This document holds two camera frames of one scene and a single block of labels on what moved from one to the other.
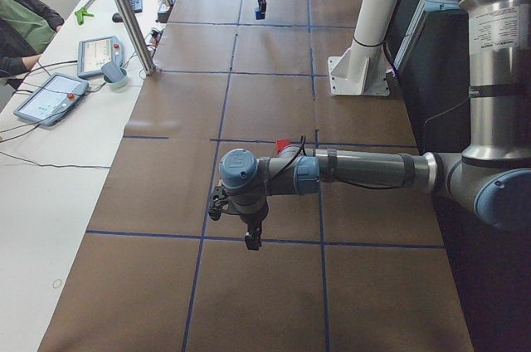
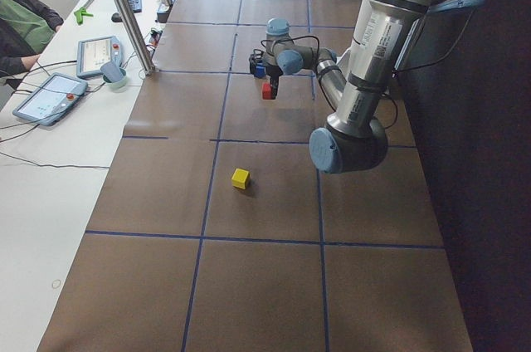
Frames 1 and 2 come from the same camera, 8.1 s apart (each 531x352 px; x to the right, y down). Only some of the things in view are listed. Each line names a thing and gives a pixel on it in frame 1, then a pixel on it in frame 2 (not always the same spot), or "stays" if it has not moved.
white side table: (63, 124) stays
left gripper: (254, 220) → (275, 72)
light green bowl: (118, 86) stays
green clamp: (80, 13) stays
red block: (281, 144) → (268, 92)
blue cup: (112, 71) stays
